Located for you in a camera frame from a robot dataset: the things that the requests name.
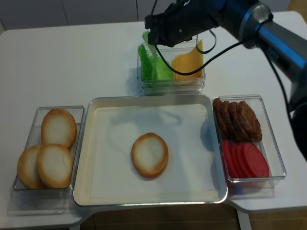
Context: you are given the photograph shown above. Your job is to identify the leftmost brown meat patty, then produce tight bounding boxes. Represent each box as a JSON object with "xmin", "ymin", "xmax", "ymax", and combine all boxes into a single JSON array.
[{"xmin": 213, "ymin": 98, "xmax": 231, "ymax": 139}]

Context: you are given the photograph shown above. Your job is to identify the left bun slice in container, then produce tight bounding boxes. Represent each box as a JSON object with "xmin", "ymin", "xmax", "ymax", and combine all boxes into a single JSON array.
[{"xmin": 17, "ymin": 145, "xmax": 45, "ymax": 189}]

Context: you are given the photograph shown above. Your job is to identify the remaining green lettuce leaves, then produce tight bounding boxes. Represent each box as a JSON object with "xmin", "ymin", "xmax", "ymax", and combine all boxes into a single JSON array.
[{"xmin": 138, "ymin": 45, "xmax": 174, "ymax": 88}]

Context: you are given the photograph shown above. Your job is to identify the clear patty and tomato container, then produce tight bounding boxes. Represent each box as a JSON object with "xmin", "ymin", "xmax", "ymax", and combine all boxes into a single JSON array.
[{"xmin": 215, "ymin": 95, "xmax": 286, "ymax": 188}]

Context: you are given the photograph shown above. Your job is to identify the stacked yellow cheese slices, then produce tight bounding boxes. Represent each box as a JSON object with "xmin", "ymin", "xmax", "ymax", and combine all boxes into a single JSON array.
[{"xmin": 172, "ymin": 54, "xmax": 202, "ymax": 85}]

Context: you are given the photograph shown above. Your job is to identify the white paper tray liner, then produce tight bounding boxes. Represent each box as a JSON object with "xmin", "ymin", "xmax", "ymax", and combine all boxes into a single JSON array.
[{"xmin": 91, "ymin": 104, "xmax": 216, "ymax": 203}]

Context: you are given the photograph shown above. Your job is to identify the upper bun slice in container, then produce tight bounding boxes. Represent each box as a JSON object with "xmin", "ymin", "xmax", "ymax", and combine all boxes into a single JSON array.
[{"xmin": 41, "ymin": 109, "xmax": 77, "ymax": 149}]

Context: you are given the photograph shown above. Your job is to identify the upright yellow cheese slice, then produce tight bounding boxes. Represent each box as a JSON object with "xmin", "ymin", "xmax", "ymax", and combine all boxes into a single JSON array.
[{"xmin": 189, "ymin": 40, "xmax": 203, "ymax": 71}]

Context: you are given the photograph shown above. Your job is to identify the front bun slice in container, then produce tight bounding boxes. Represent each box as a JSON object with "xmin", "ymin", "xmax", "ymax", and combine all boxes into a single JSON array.
[{"xmin": 36, "ymin": 144, "xmax": 73, "ymax": 189}]

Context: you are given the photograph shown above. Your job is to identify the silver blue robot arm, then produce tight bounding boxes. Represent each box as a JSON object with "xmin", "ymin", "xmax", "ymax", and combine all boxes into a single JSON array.
[{"xmin": 145, "ymin": 0, "xmax": 307, "ymax": 155}]

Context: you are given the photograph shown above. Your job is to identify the bun slice on tray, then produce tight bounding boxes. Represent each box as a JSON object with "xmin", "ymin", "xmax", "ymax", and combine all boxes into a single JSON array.
[{"xmin": 131, "ymin": 133, "xmax": 169, "ymax": 179}]

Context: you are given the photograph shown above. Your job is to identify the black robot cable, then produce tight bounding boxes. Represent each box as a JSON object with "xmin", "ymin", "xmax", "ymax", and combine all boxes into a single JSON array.
[{"xmin": 150, "ymin": 0, "xmax": 295, "ymax": 135}]

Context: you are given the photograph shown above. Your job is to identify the white metal tray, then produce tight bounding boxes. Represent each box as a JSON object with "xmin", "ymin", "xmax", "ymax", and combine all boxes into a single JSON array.
[{"xmin": 73, "ymin": 94, "xmax": 228, "ymax": 207}]

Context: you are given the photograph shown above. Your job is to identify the clear lettuce and cheese container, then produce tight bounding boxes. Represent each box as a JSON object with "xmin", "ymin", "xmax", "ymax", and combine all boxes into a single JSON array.
[{"xmin": 137, "ymin": 39, "xmax": 206, "ymax": 95}]

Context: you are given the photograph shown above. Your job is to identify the leftmost red tomato slice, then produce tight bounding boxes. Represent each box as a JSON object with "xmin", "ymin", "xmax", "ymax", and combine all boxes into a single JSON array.
[{"xmin": 222, "ymin": 139, "xmax": 237, "ymax": 178}]

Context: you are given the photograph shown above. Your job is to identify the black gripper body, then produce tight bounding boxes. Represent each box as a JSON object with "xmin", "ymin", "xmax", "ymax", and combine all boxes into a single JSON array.
[{"xmin": 145, "ymin": 0, "xmax": 218, "ymax": 47}]

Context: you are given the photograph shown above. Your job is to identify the green lettuce leaf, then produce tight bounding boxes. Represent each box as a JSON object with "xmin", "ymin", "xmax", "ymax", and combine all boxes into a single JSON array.
[{"xmin": 142, "ymin": 31, "xmax": 157, "ymax": 58}]

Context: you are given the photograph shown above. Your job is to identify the bun slice in container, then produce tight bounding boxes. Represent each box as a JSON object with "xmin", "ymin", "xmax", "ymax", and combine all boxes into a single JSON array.
[
  {"xmin": 41, "ymin": 109, "xmax": 77, "ymax": 149},
  {"xmin": 17, "ymin": 145, "xmax": 45, "ymax": 189},
  {"xmin": 36, "ymin": 144, "xmax": 73, "ymax": 189}
]

